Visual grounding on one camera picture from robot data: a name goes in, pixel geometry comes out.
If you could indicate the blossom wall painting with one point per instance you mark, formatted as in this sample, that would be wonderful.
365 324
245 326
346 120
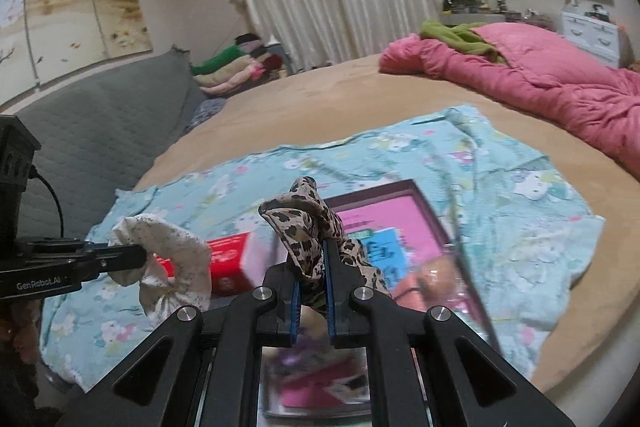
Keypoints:
65 17

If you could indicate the pink quilt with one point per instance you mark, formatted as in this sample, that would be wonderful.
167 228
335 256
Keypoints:
550 82

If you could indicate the white floral scrunchie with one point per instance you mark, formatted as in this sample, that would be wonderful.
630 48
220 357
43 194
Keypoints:
190 252

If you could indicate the leopard print scrunchie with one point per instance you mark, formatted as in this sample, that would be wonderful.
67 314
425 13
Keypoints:
300 227

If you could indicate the dark patterned pillow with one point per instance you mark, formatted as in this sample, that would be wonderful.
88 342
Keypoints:
207 114

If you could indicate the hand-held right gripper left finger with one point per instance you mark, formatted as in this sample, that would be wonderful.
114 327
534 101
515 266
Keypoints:
295 307

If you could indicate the dark purple tray box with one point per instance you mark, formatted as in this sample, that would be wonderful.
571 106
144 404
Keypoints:
375 196

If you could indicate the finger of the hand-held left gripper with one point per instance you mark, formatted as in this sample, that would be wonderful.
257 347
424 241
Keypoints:
117 259

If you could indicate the green fleece blanket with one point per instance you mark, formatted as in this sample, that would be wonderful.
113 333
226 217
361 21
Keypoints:
455 37

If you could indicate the red cardboard box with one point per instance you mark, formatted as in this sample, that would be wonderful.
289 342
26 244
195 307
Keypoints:
230 257

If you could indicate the beige folded garment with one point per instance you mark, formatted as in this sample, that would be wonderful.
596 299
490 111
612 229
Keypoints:
225 77

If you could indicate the doll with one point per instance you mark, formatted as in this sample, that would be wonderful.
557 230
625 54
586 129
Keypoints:
430 279

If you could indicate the brown stuffed toy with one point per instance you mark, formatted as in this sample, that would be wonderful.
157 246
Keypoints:
634 67

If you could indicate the pink book with blue label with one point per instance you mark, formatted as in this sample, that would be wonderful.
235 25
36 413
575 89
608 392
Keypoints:
380 222

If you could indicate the cluttered desk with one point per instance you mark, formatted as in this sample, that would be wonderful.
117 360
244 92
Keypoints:
480 9

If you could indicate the black folded garment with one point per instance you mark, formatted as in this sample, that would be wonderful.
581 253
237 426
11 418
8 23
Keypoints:
246 39

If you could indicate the green folded garment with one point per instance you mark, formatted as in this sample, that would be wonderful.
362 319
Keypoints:
220 61

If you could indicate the grey quilted headboard cover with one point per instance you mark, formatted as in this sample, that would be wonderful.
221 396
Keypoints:
115 117

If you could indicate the light blue cartoon printed blanket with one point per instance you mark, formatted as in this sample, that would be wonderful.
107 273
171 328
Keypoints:
500 217

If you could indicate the white drawer cabinet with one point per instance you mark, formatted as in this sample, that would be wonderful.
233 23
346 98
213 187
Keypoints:
592 37

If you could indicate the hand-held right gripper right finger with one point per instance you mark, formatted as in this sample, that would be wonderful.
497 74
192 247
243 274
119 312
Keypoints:
328 292

